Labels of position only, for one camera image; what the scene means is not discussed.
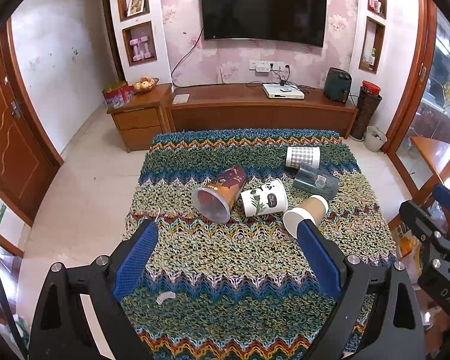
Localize colourful gift box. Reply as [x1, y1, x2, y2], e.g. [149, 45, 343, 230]
[102, 81, 134, 110]

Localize wooden framed glass door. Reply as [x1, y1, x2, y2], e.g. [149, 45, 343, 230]
[383, 0, 450, 205]

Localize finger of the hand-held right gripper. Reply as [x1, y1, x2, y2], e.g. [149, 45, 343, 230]
[431, 184, 450, 241]
[399, 200, 449, 261]

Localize picture frame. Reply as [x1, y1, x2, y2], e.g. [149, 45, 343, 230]
[126, 0, 146, 17]

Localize wooden table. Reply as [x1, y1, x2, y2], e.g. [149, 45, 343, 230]
[410, 136, 450, 193]

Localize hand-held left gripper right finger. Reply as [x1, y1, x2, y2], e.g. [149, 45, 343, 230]
[297, 220, 427, 360]

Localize red lidded container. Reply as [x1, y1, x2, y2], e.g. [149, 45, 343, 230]
[361, 80, 382, 97]

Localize black television cable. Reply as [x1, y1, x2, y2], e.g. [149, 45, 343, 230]
[170, 26, 205, 87]

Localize brown paper cup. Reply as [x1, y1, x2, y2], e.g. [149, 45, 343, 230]
[282, 194, 329, 239]

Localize dark transparent plastic cup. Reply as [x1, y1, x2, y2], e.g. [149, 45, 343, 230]
[292, 162, 341, 200]

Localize white set-top box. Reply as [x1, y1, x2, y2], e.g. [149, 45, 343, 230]
[262, 82, 305, 100]

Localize red cup with clear lid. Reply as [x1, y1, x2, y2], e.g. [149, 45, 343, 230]
[191, 166, 248, 223]

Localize white waste bin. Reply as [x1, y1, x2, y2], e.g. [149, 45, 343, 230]
[364, 125, 388, 153]

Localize white checkered cup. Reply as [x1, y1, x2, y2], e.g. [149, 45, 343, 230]
[285, 146, 321, 170]

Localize white wall shelf unit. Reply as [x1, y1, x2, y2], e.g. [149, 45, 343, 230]
[107, 0, 173, 88]
[349, 0, 421, 94]

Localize white panda print paper cup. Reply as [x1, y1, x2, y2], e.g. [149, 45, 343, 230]
[241, 179, 288, 218]

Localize colourful zigzag knitted rug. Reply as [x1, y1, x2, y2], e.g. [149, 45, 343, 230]
[122, 129, 398, 360]

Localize wooden drawer cabinet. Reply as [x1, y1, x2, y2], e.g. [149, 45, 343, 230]
[107, 83, 173, 153]

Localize white wall power outlets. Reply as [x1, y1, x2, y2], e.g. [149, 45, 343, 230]
[248, 60, 286, 72]

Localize fruit bowl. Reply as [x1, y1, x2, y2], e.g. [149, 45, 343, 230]
[132, 76, 160, 94]

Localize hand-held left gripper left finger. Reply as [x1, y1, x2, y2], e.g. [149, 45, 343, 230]
[29, 220, 159, 360]

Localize dark green air fryer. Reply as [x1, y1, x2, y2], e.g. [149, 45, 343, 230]
[323, 67, 353, 103]

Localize long wooden television cabinet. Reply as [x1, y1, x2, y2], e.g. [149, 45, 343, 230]
[165, 83, 359, 140]

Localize orange bag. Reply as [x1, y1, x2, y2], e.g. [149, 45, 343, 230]
[395, 220, 422, 259]

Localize dark wicker stand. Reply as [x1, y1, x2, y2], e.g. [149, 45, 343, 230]
[350, 86, 383, 142]

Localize black wall television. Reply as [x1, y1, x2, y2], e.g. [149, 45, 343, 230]
[199, 0, 328, 48]

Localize brown wooden door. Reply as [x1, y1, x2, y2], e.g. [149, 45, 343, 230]
[0, 19, 65, 226]

